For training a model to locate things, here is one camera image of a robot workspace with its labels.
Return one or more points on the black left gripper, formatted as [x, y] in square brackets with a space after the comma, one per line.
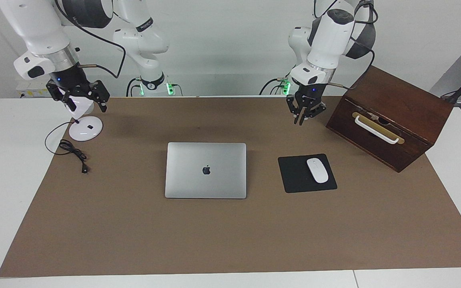
[308, 98]

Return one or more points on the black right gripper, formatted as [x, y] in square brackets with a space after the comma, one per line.
[72, 82]

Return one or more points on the silver grey laptop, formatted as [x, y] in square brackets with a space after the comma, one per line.
[206, 170]

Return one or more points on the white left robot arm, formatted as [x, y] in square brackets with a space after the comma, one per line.
[330, 36]

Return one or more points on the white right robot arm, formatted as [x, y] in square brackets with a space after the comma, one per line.
[34, 28]

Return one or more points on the white desk lamp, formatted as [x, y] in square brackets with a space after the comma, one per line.
[85, 130]

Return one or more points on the white computer mouse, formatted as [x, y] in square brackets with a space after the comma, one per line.
[317, 170]

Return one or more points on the black mouse pad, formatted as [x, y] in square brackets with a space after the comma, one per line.
[292, 176]

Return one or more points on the dark brown wooden box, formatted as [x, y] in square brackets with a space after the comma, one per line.
[406, 104]

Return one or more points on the brown table mat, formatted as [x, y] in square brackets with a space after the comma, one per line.
[230, 236]

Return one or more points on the white wall socket strip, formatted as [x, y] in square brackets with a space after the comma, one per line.
[30, 91]

